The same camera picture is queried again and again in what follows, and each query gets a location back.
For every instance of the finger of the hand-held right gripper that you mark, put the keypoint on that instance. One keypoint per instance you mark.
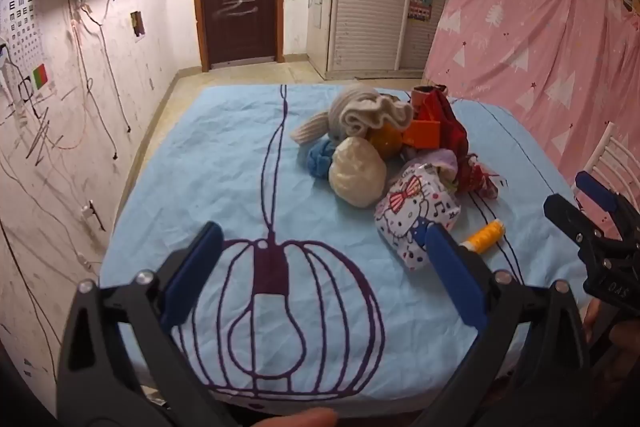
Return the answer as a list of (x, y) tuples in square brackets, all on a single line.
[(597, 189), (570, 217)]

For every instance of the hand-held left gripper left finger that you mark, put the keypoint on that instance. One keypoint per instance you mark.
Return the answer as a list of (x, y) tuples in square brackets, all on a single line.
[(195, 272)]

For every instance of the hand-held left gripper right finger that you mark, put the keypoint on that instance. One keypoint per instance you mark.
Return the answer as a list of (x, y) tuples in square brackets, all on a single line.
[(455, 277)]

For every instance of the yellow thread spool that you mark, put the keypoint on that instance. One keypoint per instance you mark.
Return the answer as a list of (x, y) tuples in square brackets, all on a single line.
[(484, 237)]

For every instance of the person's right hand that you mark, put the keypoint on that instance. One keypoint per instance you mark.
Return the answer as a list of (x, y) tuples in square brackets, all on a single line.
[(592, 319)]

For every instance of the person's left hand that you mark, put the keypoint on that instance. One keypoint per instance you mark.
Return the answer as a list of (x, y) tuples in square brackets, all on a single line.
[(302, 419)]

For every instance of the white chair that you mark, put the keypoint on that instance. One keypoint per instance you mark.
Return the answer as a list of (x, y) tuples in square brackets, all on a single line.
[(617, 157)]

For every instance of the white cartoon print pouch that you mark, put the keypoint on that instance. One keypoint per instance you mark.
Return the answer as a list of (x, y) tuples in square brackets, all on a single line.
[(415, 212)]

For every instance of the light blue printed bed sheet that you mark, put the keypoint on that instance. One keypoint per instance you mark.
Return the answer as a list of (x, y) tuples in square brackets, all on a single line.
[(200, 167)]

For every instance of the purple green sock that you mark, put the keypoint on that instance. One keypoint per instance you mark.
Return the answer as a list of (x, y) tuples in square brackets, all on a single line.
[(440, 159)]

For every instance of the orange box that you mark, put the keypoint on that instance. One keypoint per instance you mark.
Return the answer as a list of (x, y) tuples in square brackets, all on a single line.
[(422, 134)]

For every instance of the red cloth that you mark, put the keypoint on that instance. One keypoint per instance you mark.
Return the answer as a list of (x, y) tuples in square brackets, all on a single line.
[(452, 127)]

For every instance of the orange round ball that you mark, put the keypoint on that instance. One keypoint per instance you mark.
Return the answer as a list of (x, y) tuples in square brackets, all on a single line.
[(386, 141)]

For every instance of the pink printed sheet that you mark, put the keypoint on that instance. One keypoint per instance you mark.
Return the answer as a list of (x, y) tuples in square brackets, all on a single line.
[(530, 47)]

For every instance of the blue fuzzy cloth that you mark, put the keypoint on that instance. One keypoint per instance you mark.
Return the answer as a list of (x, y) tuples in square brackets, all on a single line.
[(317, 159)]

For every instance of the beige knit cloth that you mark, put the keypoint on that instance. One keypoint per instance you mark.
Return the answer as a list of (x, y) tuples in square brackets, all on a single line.
[(360, 112)]

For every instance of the eye chart poster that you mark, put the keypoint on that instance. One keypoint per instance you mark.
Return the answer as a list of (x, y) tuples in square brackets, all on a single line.
[(22, 7)]

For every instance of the red green wall sticker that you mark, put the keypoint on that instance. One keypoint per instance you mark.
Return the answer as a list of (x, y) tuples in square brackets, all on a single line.
[(42, 76)]

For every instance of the brown wall plate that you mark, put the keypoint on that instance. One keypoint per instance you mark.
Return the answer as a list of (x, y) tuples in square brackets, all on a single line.
[(137, 24)]

